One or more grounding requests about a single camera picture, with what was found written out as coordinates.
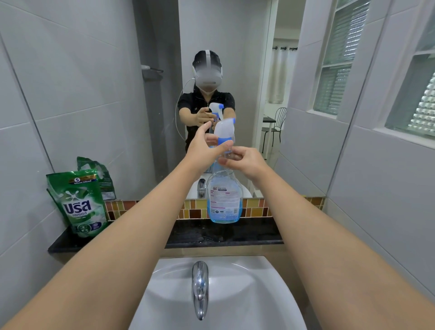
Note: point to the person's left thumb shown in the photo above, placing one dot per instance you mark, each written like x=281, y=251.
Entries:
x=224, y=148

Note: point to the frosted glass louvre window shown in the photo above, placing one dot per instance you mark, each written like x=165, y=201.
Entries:
x=414, y=102

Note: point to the chrome faucet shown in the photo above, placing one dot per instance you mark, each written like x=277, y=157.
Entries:
x=199, y=289

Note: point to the person's right fingers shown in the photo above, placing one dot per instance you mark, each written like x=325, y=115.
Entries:
x=232, y=158

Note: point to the black stone counter ledge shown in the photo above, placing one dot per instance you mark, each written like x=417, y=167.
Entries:
x=221, y=234

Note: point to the green detergent refill pouch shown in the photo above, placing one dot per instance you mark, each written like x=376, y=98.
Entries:
x=83, y=207

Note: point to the person's right forearm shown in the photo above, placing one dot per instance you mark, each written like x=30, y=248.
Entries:
x=326, y=251

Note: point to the person's right hand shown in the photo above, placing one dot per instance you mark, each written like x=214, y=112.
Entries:
x=251, y=165

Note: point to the person's left forearm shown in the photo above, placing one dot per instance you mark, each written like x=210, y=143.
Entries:
x=112, y=251

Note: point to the white ceramic sink basin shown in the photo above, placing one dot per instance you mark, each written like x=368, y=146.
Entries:
x=234, y=295

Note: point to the person's left hand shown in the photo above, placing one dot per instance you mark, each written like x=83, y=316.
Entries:
x=198, y=153

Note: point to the clear blue spray bottle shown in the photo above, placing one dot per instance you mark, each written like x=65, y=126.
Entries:
x=224, y=204

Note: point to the wall mirror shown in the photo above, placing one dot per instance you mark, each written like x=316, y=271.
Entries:
x=136, y=102

